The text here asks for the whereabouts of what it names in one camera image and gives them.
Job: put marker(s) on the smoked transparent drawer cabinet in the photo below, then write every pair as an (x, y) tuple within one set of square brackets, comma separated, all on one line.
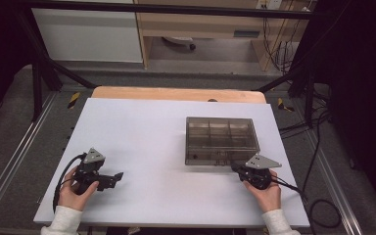
[(220, 130)]

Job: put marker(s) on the black curtain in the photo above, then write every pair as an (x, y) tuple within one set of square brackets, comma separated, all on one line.
[(0, 49), (362, 81)]

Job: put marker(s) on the wooden desk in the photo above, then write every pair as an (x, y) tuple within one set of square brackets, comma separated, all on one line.
[(202, 24)]

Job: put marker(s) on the person's left hand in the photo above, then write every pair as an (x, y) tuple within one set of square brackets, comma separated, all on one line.
[(73, 199)]

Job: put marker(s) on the black metal frame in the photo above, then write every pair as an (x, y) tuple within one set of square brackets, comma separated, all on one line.
[(163, 9)]

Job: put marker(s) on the white power strip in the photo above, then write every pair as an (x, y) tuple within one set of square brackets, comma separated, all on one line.
[(269, 4)]

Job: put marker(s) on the person's right hand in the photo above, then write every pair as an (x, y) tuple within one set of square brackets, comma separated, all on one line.
[(267, 197)]

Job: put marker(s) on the wooden table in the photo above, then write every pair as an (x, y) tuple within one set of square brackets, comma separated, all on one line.
[(176, 94)]

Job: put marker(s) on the chair base with caster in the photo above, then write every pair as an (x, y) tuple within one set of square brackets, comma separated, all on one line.
[(179, 40)]

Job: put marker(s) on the aluminium rail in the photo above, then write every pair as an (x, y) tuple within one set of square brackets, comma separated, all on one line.
[(333, 182), (16, 153)]

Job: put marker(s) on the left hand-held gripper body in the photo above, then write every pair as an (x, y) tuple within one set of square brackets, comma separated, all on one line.
[(89, 173)]

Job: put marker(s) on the white cabinet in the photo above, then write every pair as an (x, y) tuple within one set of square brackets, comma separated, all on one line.
[(88, 36)]

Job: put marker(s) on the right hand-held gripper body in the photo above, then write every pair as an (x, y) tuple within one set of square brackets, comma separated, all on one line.
[(258, 174)]

